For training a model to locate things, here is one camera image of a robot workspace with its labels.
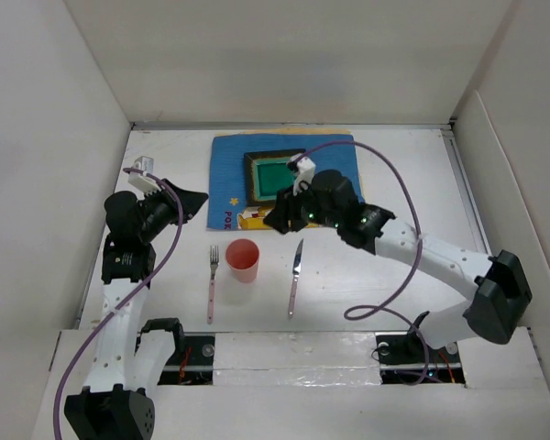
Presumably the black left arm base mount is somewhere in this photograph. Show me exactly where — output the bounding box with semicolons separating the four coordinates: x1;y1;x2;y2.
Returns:
159;334;215;386

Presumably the blue Pikachu placemat cloth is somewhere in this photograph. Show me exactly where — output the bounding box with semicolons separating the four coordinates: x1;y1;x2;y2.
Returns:
207;132;353;231

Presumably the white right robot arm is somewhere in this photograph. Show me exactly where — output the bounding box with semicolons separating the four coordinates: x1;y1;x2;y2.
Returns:
264;170;533;361

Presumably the green square plate dark rim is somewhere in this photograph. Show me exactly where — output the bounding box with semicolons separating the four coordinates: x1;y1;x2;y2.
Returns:
243;148;305;207

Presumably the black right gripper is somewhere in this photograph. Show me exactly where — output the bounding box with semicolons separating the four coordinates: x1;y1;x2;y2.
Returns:
264;177;342;233

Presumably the pink handled fork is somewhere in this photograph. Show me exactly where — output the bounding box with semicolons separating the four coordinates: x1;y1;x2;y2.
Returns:
206;245;220;325

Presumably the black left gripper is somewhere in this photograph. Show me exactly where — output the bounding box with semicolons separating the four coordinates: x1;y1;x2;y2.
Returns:
137;178;206;243

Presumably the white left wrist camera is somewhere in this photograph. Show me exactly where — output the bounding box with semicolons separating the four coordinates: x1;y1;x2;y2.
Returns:
127;156;162;196

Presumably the pink handled table knife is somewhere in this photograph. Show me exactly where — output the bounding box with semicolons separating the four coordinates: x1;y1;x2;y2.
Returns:
287;239;303;319

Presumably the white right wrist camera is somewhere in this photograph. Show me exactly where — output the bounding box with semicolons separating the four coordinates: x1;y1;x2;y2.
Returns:
287;154;315;196

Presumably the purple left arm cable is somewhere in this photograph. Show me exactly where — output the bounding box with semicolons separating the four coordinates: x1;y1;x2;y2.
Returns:
53;167;185;440

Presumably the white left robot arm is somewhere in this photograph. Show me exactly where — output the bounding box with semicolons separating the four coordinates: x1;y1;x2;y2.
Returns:
53;179;208;439

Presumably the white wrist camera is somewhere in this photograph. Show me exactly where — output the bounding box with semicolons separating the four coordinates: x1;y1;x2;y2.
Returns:
127;156;162;196
287;154;315;196

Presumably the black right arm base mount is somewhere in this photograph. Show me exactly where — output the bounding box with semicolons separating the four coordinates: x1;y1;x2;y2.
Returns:
371;331;466;385

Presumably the pink plastic cup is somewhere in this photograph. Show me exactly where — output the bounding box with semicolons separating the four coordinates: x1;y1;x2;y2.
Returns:
225;238;260;283

